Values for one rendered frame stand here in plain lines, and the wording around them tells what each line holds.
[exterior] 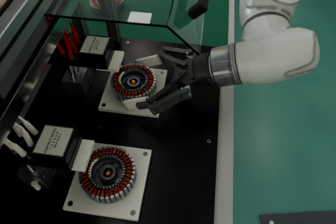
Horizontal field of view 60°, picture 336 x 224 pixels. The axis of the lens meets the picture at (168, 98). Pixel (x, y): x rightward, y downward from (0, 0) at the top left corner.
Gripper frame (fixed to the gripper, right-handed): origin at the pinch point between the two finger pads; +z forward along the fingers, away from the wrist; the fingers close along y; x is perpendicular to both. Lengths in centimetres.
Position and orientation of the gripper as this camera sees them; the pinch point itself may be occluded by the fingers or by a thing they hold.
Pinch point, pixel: (135, 82)
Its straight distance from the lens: 73.7
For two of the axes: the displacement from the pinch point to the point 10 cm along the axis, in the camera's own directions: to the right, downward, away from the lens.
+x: -4.0, -6.0, -6.9
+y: 1.4, -7.9, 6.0
